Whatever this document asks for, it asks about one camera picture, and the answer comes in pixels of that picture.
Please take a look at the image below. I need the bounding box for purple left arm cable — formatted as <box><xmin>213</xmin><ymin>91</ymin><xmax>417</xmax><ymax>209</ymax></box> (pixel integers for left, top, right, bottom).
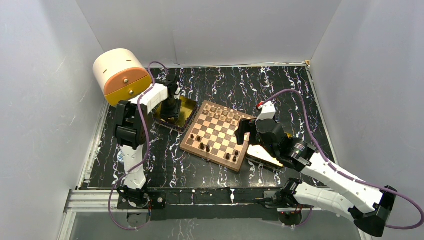
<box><xmin>107</xmin><ymin>61</ymin><xmax>170</xmax><ymax>232</ymax></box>

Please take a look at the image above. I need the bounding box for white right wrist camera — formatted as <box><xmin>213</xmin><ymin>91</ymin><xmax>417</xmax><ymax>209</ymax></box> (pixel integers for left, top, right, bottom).
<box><xmin>256</xmin><ymin>101</ymin><xmax>276</xmax><ymax>121</ymax></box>

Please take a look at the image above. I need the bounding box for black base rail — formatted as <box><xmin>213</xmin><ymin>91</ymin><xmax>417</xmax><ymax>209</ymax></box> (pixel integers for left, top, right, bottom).
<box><xmin>117</xmin><ymin>187</ymin><xmax>311</xmax><ymax>225</ymax></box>

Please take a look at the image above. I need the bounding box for round cream drawer cabinet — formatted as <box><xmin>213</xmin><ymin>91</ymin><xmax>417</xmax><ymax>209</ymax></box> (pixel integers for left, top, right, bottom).
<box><xmin>92</xmin><ymin>48</ymin><xmax>153</xmax><ymax>107</ymax></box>

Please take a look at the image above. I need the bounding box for gold tin box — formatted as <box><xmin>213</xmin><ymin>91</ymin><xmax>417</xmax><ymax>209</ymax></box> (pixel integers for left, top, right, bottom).
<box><xmin>153</xmin><ymin>96</ymin><xmax>199</xmax><ymax>133</ymax></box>

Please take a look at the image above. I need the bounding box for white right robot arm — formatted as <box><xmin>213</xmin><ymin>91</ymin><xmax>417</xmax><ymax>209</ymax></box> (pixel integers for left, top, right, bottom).
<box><xmin>235</xmin><ymin>118</ymin><xmax>396</xmax><ymax>238</ymax></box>

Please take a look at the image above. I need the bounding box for wooden chess board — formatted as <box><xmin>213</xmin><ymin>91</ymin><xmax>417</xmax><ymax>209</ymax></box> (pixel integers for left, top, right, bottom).
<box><xmin>180</xmin><ymin>100</ymin><xmax>254</xmax><ymax>173</ymax></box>

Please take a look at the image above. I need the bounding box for gold tin lid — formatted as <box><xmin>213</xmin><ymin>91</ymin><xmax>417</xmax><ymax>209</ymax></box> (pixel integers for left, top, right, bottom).
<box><xmin>247</xmin><ymin>145</ymin><xmax>284</xmax><ymax>168</ymax></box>

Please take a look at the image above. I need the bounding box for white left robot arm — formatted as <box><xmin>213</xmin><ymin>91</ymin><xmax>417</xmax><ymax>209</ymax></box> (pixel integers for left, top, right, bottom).
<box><xmin>113</xmin><ymin>75</ymin><xmax>182</xmax><ymax>208</ymax></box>

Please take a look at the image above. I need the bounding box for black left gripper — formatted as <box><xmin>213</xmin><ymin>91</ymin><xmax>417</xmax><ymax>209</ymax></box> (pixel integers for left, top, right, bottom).
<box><xmin>161</xmin><ymin>97</ymin><xmax>182</xmax><ymax>123</ymax></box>

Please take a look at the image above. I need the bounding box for small white blue bottle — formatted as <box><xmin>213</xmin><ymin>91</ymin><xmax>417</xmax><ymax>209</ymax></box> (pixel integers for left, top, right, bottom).
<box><xmin>116</xmin><ymin>151</ymin><xmax>125</xmax><ymax>164</ymax></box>

